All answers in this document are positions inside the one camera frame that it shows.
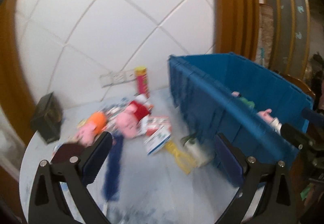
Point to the pink yellow cylinder can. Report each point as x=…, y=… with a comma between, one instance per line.
x=142, y=80

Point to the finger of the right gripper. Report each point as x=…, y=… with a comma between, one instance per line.
x=296, y=135
x=312, y=116

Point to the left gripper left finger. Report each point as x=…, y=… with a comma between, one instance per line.
x=90, y=158

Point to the red dress pig plush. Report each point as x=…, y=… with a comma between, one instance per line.
x=128, y=120

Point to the green small jar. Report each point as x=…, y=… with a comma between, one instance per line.
x=187, y=138

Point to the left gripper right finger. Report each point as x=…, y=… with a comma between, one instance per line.
x=237, y=166

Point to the black box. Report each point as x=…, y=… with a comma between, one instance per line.
x=47, y=118

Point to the orange shirt pig plush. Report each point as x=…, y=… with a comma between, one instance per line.
x=93, y=126

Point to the yellow plastic tongs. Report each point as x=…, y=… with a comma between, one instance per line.
x=183, y=160

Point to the dark maroon knit hat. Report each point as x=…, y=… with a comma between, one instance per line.
x=66, y=151

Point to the blue fuzzy scarf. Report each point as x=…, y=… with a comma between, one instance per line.
x=111, y=184

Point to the green plush toy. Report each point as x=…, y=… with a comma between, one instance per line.
x=249, y=104

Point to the white paper roll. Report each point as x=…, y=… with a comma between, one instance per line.
x=200, y=154

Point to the white blue medicine box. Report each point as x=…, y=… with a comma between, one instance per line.
x=157, y=140

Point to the blue plastic storage crate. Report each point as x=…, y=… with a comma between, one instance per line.
x=206, y=89

